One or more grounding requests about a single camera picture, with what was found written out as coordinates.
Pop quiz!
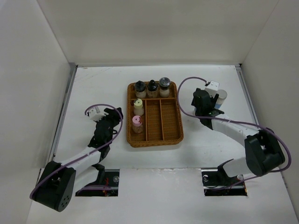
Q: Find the yellow cap spice bottle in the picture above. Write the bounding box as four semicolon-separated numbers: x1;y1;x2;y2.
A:
134;98;144;116

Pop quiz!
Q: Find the pink cap spice bottle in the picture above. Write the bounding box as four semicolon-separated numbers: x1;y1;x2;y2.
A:
132;115;143;134

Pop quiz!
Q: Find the black cap white spice bottle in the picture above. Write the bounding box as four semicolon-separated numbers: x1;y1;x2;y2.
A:
134;81;146;99

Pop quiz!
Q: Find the black nozzle cap bottle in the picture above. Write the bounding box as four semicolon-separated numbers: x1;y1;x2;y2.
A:
147;80;158;98

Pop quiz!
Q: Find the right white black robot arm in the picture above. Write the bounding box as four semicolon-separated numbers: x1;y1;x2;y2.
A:
191;88;285;185

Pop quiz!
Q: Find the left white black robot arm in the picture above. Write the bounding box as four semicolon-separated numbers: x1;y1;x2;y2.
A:
29;105;123;212

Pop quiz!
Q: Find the brown wicker divided tray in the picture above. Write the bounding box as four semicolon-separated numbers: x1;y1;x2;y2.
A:
127;82;184;147

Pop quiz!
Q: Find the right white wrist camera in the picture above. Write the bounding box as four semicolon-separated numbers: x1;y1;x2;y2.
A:
204;81;220;98

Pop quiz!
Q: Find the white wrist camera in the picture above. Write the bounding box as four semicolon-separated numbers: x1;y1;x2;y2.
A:
204;81;220;98
85;106;105;122

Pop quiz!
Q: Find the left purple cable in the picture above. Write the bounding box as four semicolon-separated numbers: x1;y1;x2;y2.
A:
29;103;124;199

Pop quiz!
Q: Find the purple cable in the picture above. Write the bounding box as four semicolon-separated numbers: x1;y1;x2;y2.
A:
176;76;292;189
29;103;124;199

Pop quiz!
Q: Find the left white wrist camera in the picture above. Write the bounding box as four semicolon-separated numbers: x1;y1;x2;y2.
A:
85;106;105;122

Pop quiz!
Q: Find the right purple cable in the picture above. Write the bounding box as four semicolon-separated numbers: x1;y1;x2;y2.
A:
176;76;292;189

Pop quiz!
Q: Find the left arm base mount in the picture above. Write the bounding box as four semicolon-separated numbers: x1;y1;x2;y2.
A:
73;164;120;197

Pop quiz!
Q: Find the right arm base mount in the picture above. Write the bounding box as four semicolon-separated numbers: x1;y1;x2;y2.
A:
201;159;247;196

